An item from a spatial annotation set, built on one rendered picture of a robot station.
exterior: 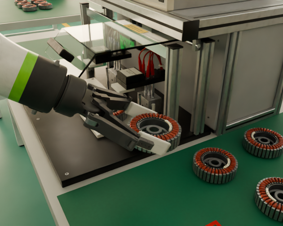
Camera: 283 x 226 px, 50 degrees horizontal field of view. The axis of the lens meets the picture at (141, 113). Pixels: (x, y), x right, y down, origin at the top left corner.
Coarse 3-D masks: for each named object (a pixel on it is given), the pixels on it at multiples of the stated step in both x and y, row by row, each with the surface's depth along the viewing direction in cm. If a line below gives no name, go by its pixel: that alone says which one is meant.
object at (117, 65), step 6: (108, 54) 110; (120, 54) 113; (126, 54) 114; (96, 60) 109; (102, 60) 110; (108, 60) 111; (114, 60) 112; (120, 60) 114; (90, 66) 109; (114, 66) 120; (120, 66) 116
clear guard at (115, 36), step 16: (64, 32) 80; (80, 32) 79; (96, 32) 79; (112, 32) 79; (128, 32) 79; (160, 32) 79; (48, 48) 82; (64, 48) 76; (80, 48) 70; (96, 48) 67; (112, 48) 67; (128, 48) 68; (64, 64) 72; (80, 64) 67
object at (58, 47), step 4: (48, 40) 75; (52, 40) 74; (52, 44) 72; (56, 44) 71; (60, 44) 76; (56, 48) 70; (60, 48) 68; (60, 52) 68; (64, 52) 68; (68, 52) 69; (64, 56) 68; (68, 56) 69; (72, 56) 69; (68, 60) 69; (72, 60) 70
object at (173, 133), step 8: (136, 120) 64; (144, 120) 65; (152, 120) 66; (160, 120) 65; (168, 120) 65; (136, 128) 61; (144, 128) 65; (152, 128) 64; (160, 128) 63; (168, 128) 64; (176, 128) 62; (160, 136) 59; (168, 136) 59; (176, 136) 60; (176, 144) 61; (152, 152) 59
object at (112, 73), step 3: (108, 69) 120; (111, 69) 120; (114, 69) 120; (108, 72) 121; (111, 72) 118; (114, 72) 117; (108, 75) 122; (111, 75) 119; (114, 75) 117; (111, 78) 120; (114, 78) 117; (111, 81) 121; (114, 81) 118
